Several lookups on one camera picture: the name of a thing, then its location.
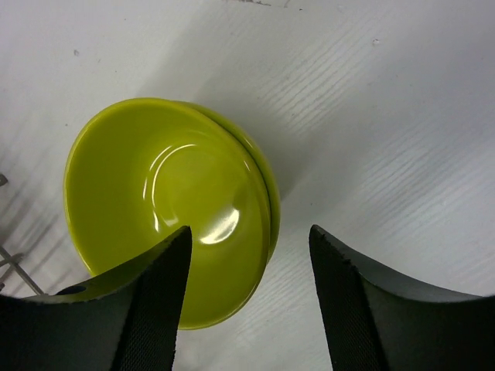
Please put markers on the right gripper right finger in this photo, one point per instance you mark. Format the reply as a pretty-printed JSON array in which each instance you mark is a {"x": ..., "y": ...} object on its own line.
[{"x": 376, "y": 318}]

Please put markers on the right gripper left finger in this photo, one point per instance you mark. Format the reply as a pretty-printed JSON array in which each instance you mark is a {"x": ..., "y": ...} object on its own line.
[{"x": 124, "y": 319}]

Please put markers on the lime green bowl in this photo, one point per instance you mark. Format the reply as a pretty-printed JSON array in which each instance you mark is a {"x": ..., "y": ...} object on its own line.
[
  {"x": 261, "y": 162},
  {"x": 142, "y": 168}
]

